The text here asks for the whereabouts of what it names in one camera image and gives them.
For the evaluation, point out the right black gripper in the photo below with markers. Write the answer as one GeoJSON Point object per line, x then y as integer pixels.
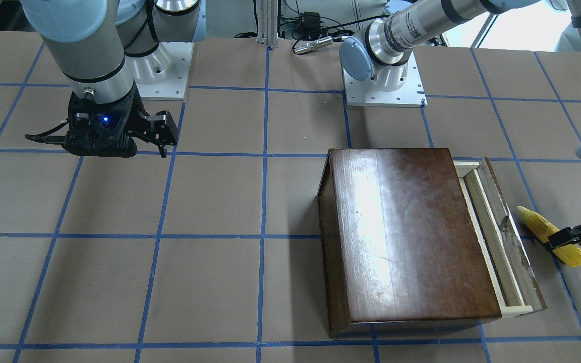
{"type": "Point", "coordinates": [138, 112]}

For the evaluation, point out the wooden drawer with handle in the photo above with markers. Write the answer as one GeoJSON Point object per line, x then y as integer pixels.
{"type": "Point", "coordinates": [513, 279]}

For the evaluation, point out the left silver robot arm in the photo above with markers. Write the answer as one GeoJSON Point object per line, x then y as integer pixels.
{"type": "Point", "coordinates": [389, 41]}

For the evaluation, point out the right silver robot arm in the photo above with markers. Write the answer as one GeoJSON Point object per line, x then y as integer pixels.
{"type": "Point", "coordinates": [112, 53]}

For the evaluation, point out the yellow corn cob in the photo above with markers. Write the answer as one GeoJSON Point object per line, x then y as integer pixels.
{"type": "Point", "coordinates": [570, 255]}

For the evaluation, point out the dark wooden drawer cabinet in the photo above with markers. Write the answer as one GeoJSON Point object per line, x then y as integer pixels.
{"type": "Point", "coordinates": [400, 251]}

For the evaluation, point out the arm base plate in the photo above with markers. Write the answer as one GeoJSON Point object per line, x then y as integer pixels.
{"type": "Point", "coordinates": [163, 74]}
{"type": "Point", "coordinates": [370, 84]}

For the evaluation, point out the aluminium frame post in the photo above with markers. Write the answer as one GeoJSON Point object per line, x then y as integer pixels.
{"type": "Point", "coordinates": [267, 18]}

